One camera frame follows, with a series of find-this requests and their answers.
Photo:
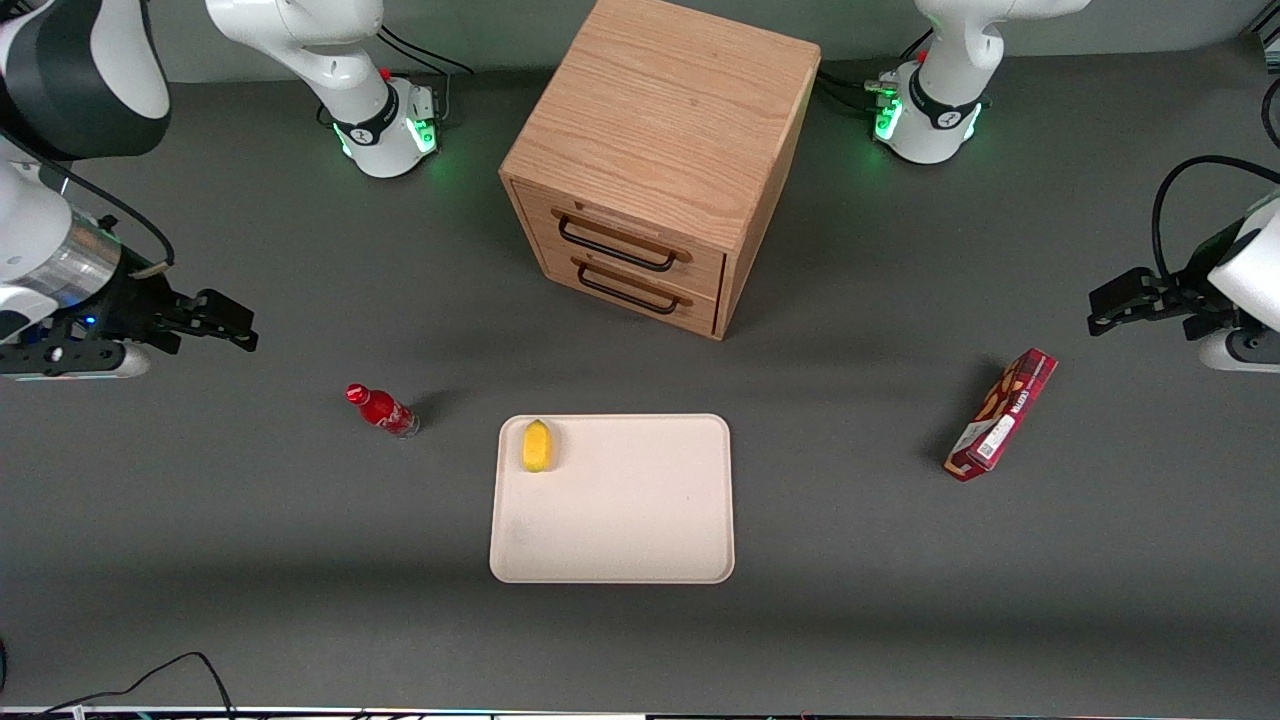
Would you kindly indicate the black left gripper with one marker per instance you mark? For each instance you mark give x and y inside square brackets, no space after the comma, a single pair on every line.
[1187,293]

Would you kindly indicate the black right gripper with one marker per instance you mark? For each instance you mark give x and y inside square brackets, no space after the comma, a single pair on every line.
[127,303]

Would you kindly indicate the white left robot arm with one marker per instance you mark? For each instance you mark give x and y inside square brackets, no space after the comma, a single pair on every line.
[950,60]

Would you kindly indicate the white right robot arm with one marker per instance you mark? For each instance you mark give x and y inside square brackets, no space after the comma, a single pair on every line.
[300,40]

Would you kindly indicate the red coke bottle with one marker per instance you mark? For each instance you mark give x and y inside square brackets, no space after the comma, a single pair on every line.
[385,410]

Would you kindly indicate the beige plastic tray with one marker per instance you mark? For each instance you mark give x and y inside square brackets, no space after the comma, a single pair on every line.
[620,500]

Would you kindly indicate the red cookie box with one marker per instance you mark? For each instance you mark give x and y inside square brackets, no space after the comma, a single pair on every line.
[1000,420]

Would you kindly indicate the yellow lemon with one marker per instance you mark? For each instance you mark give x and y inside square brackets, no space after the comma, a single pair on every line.
[537,447]

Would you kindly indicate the wooden drawer cabinet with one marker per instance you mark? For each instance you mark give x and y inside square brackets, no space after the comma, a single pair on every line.
[660,100]

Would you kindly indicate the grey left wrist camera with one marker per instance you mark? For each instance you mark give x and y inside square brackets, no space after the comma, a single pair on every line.
[1222,358]

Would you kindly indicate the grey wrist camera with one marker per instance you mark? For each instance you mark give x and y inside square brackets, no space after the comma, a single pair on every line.
[125,362]
[1222,358]

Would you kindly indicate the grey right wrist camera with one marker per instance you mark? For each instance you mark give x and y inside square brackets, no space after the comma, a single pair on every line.
[125,362]

